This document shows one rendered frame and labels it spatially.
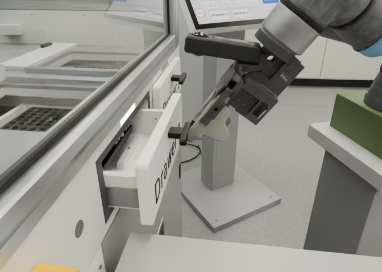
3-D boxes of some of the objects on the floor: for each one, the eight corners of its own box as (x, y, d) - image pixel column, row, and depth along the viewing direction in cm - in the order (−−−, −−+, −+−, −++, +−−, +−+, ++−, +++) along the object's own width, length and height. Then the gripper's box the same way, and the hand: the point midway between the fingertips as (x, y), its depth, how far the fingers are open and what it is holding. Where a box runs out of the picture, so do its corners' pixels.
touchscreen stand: (280, 202, 176) (311, 9, 130) (214, 233, 155) (223, 16, 110) (227, 161, 214) (237, 0, 168) (169, 180, 194) (162, 4, 148)
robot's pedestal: (336, 274, 134) (386, 111, 100) (394, 346, 108) (488, 160, 74) (273, 291, 127) (303, 122, 93) (319, 373, 101) (385, 181, 67)
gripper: (311, 73, 42) (216, 173, 52) (297, 54, 52) (220, 141, 62) (262, 34, 41) (174, 144, 50) (257, 22, 51) (184, 116, 60)
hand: (191, 128), depth 55 cm, fingers closed on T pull, 3 cm apart
